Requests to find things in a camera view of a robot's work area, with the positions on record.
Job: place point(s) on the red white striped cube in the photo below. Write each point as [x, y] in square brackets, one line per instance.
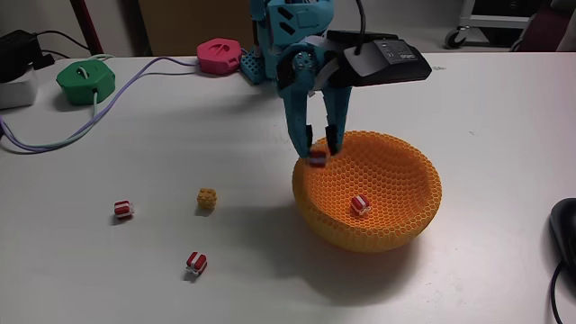
[360, 204]
[317, 158]
[123, 209]
[196, 262]

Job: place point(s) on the yellow honeycomb basket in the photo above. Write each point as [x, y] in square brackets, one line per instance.
[396, 180]

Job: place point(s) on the yellow cube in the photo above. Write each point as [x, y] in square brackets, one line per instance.
[206, 198]

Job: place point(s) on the pink octagonal box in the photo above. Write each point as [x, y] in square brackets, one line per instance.
[218, 56]

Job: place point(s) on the brown board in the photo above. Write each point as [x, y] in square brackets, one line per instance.
[189, 22]

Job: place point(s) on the grey caster wheel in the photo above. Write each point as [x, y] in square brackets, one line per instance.
[454, 38]

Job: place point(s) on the grey metal cart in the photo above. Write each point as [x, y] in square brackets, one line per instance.
[495, 21]

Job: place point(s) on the green octagonal box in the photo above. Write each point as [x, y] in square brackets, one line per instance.
[85, 85]

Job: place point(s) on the red pole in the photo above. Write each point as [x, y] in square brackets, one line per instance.
[87, 31]

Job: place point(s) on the dark red chair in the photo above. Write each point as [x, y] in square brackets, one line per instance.
[540, 31]

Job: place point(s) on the black computer mouse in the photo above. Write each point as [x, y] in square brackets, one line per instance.
[564, 229]

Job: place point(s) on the black power adapter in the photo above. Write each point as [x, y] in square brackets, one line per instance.
[18, 54]

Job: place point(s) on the white box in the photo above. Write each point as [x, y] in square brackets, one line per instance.
[15, 92]

